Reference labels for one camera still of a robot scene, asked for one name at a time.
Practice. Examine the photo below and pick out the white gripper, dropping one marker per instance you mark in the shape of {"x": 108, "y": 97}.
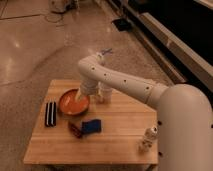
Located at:
{"x": 86, "y": 88}

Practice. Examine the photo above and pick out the dark red pepper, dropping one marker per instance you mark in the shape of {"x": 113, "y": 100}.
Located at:
{"x": 75, "y": 130}

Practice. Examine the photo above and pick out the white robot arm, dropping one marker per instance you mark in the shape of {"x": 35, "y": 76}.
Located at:
{"x": 184, "y": 114}

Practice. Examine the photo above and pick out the translucent plastic cup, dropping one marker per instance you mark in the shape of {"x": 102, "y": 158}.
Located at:
{"x": 104, "y": 94}

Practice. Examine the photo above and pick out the orange bowl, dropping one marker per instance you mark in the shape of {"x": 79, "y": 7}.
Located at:
{"x": 68, "y": 105}

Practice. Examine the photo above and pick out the blue cloth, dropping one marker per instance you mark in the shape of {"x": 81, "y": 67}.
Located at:
{"x": 92, "y": 126}

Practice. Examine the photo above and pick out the black rectangular case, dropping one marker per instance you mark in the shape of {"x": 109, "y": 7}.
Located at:
{"x": 50, "y": 114}

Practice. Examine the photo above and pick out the wooden table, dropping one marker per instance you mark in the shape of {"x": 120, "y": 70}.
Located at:
{"x": 124, "y": 120}

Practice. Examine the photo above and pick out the black floor plate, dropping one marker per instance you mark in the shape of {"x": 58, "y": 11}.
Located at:
{"x": 122, "y": 24}

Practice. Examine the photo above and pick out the small white bottle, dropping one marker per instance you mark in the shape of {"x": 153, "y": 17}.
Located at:
{"x": 148, "y": 139}

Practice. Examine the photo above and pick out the white machine base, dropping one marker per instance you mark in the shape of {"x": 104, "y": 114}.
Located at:
{"x": 61, "y": 6}

